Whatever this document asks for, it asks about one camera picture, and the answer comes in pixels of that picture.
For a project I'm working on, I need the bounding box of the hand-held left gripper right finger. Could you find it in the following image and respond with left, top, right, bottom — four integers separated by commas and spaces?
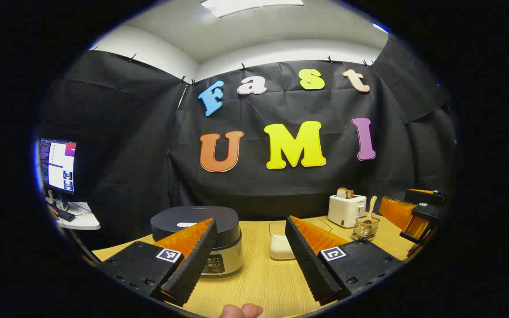
285, 215, 404, 306

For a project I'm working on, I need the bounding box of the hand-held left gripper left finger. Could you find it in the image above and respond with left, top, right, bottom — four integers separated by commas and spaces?
99, 217, 218, 307

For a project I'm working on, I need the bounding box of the wooden spoon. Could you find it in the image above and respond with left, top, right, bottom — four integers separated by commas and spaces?
364, 196, 378, 223

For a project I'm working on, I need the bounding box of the metal wire chopstick holder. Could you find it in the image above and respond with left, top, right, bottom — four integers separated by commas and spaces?
352, 214, 381, 241

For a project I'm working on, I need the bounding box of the dark grey rice cooker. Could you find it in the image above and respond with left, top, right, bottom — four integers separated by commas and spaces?
150, 205, 243, 278

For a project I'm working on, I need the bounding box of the clear plastic rice box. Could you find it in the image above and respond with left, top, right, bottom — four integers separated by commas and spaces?
269, 220, 332, 260

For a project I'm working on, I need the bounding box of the white toaster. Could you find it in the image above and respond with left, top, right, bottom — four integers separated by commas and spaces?
328, 194, 367, 228

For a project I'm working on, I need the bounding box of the white side table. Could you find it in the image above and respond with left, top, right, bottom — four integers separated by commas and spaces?
56, 201, 101, 231

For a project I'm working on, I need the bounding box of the black backdrop cloth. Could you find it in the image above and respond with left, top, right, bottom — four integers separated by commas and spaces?
36, 34, 458, 252

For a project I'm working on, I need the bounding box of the black keyboard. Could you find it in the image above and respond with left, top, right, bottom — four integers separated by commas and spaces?
53, 207, 76, 222

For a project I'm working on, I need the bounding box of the computer monitor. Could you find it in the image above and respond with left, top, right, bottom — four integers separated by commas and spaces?
38, 138, 77, 195

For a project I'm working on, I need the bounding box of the ceiling light panel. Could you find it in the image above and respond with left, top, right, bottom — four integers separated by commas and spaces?
200, 0, 304, 18

